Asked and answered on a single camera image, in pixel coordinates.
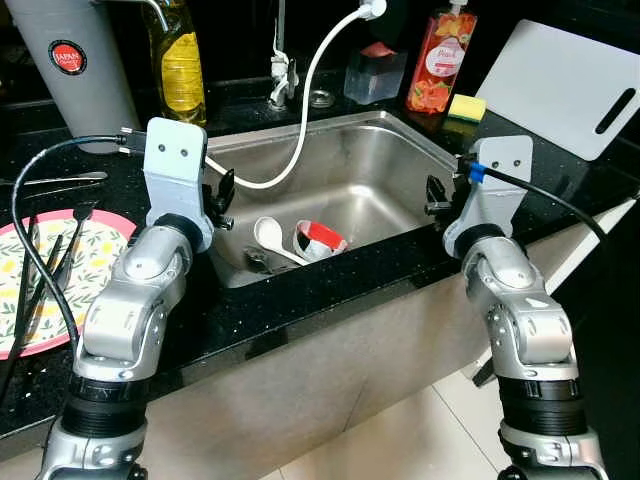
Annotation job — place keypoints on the black chopstick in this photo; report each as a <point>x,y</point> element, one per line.
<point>42,290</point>
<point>24,280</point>
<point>68,260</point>

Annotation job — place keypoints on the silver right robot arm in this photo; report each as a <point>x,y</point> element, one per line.
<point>525,320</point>

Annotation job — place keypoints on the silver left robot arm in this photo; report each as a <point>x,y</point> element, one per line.
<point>120,320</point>

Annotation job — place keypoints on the white ceramic spoon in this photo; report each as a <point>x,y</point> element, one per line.
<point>268,235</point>

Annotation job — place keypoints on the stainless steel sink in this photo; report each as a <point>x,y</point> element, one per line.
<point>370,180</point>

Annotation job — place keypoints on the metal sink drain strainer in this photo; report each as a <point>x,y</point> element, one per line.
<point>258,262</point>

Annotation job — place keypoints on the yellow sponge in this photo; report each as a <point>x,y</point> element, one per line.
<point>466,107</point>

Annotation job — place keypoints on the red and white bowl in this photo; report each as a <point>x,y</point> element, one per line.
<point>322,240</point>

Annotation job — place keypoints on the yellow liquid bottle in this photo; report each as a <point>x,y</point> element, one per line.
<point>182,75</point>

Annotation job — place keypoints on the red dish soap bottle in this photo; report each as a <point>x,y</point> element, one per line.
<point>440,65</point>

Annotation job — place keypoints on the pink rimmed lemon print plate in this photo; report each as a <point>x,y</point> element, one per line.
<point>100,250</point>

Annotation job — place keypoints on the chrome faucet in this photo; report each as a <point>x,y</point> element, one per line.
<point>283,75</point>

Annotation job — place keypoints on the round metal hole cover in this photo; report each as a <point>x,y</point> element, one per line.
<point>320,98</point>

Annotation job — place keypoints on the clear box with red sponge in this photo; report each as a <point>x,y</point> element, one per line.
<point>375,75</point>

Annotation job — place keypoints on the white cutting board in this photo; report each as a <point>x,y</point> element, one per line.
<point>550,85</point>

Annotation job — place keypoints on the grey canister with red sticker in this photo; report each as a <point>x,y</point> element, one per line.
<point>70,90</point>

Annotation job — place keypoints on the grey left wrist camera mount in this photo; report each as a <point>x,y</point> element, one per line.
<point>175,170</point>

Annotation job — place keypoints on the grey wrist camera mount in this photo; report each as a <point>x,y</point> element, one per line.
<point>500,190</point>
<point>175,170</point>

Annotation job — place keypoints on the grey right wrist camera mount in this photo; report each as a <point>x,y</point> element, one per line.
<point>500,190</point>

